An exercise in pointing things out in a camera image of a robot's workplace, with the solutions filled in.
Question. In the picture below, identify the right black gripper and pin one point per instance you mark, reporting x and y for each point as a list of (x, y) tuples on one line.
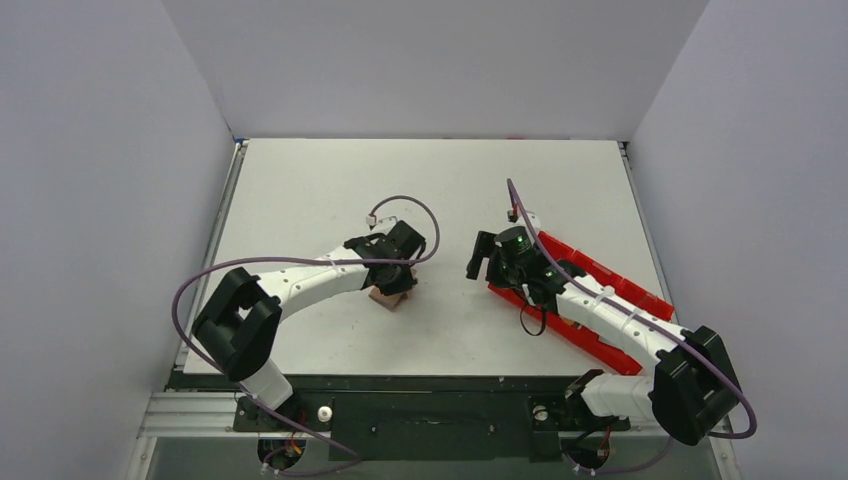
[(481, 252)]

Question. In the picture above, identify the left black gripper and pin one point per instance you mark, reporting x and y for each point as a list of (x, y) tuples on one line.
[(398, 278)]

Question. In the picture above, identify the brown leather card holder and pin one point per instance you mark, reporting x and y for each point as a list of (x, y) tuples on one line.
[(392, 302)]

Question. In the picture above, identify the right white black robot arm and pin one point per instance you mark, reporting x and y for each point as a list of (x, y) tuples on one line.
[(688, 384)]

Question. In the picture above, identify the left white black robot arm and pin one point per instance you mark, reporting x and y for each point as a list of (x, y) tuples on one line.
[(238, 324)]

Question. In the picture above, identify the red plastic compartment tray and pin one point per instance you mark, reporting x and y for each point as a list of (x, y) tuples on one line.
[(593, 317)]

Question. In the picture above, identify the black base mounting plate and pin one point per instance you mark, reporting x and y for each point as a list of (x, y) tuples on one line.
[(536, 446)]

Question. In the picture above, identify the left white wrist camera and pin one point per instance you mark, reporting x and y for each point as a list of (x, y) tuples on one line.
[(381, 225)]

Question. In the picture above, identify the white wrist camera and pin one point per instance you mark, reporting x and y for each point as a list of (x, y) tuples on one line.
[(517, 218), (381, 225)]

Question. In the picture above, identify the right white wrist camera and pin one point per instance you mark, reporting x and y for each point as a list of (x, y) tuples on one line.
[(517, 218)]

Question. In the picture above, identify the aluminium frame rail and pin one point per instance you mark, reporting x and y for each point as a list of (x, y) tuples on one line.
[(185, 414)]

